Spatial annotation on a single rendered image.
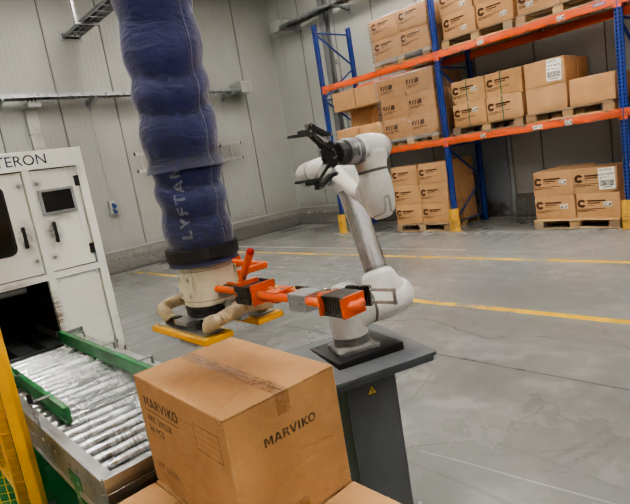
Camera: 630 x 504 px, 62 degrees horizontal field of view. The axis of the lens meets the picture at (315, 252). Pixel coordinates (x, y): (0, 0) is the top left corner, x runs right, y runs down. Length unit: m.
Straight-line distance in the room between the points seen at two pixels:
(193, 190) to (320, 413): 0.77
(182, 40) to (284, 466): 1.24
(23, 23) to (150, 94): 10.07
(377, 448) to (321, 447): 0.68
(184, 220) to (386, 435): 1.28
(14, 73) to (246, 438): 10.24
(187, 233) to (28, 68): 9.94
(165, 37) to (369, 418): 1.59
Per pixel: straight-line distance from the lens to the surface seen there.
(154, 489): 2.07
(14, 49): 11.43
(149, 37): 1.61
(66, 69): 11.60
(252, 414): 1.50
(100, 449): 2.50
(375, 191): 1.76
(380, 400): 2.26
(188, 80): 1.60
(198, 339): 1.55
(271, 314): 1.64
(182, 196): 1.57
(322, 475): 1.73
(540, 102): 8.59
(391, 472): 2.43
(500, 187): 10.36
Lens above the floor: 1.56
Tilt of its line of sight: 10 degrees down
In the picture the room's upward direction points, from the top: 9 degrees counter-clockwise
